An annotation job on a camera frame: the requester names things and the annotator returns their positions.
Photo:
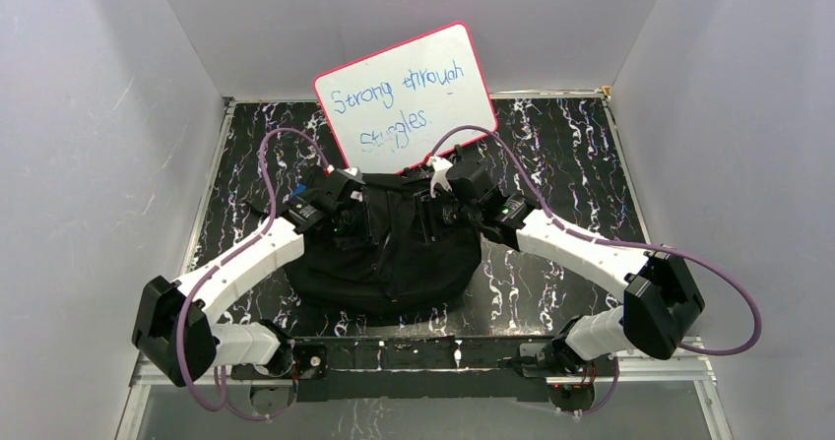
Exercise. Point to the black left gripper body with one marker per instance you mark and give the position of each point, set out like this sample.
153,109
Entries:
355,219

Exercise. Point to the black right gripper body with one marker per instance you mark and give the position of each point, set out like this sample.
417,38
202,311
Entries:
446,216

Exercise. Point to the black student backpack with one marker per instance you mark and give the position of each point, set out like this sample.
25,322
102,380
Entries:
404,272

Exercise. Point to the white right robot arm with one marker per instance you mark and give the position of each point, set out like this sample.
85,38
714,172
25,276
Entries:
658,298

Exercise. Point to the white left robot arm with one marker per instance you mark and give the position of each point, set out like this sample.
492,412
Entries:
178,327

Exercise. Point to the blue tag on backpack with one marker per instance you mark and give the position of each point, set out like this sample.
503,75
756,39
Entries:
298,190

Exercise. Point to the pink framed whiteboard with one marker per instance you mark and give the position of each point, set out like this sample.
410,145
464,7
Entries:
393,108

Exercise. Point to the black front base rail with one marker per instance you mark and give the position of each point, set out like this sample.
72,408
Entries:
521,368

